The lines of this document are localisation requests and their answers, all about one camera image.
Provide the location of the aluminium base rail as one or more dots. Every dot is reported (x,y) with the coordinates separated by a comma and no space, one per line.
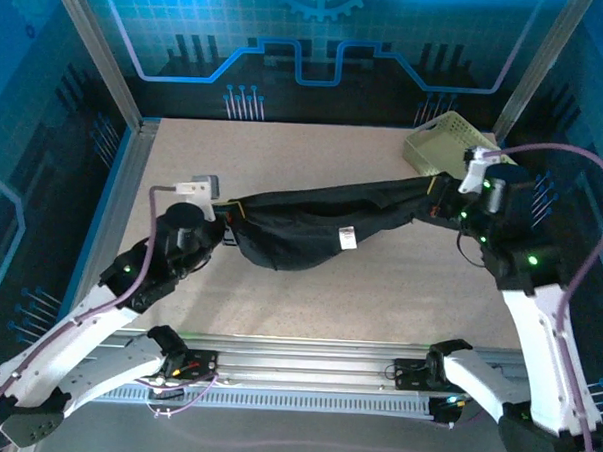
(300,361)

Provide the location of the pale green plastic basket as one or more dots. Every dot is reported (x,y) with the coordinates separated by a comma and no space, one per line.
(435,147)

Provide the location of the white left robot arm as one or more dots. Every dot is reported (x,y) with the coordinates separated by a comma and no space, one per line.
(51,345)

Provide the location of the aluminium frame post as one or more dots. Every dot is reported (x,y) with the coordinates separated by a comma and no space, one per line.
(538,71)
(96,52)

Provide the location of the grey metal platform panel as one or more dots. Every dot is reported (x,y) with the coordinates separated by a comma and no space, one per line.
(297,441)

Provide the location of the aluminium table side rail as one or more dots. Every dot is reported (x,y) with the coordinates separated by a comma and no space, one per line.
(128,178)

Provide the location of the black t-shirt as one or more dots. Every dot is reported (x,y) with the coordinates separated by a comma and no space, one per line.
(301,236)

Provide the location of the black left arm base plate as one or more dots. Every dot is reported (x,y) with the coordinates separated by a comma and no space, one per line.
(200,364)

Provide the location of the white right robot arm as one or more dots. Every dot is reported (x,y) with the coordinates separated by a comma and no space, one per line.
(537,336)

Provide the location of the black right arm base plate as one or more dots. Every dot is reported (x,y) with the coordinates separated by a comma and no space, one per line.
(410,373)

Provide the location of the blue table side trim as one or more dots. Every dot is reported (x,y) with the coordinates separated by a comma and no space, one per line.
(105,197)

